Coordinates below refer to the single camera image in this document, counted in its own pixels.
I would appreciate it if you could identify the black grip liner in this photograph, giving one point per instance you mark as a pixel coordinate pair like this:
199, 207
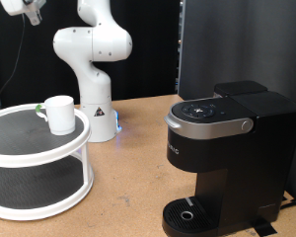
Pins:
33, 184
10, 131

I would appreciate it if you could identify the white mug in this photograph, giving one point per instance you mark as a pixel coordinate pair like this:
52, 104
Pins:
60, 115

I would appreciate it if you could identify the black tape strip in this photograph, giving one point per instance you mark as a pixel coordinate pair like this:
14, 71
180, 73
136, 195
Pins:
264, 227

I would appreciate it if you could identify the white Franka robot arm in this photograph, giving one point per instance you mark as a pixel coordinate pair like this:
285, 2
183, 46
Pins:
92, 82

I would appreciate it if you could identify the dark grey partition panel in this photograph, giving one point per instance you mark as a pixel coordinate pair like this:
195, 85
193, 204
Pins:
236, 39

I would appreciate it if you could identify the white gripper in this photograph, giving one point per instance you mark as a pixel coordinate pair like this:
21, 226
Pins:
13, 6

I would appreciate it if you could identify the white two-tier turntable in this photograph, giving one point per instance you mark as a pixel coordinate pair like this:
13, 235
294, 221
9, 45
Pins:
39, 157

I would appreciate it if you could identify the black Keurig coffee machine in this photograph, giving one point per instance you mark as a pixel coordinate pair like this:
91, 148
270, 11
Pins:
246, 164

